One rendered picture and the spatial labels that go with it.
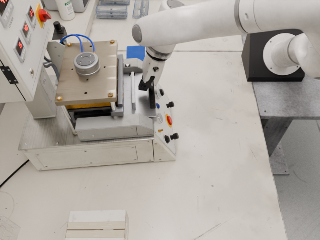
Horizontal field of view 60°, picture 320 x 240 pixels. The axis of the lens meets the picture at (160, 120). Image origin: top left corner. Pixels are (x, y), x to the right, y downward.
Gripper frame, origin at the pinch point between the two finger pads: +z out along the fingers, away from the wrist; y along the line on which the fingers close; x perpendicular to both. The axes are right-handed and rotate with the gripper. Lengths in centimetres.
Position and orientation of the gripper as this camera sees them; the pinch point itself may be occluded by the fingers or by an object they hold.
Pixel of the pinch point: (144, 85)
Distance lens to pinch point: 99.1
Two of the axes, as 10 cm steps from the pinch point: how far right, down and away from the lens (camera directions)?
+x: -9.4, -1.3, -3.1
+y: -0.8, -8.0, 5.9
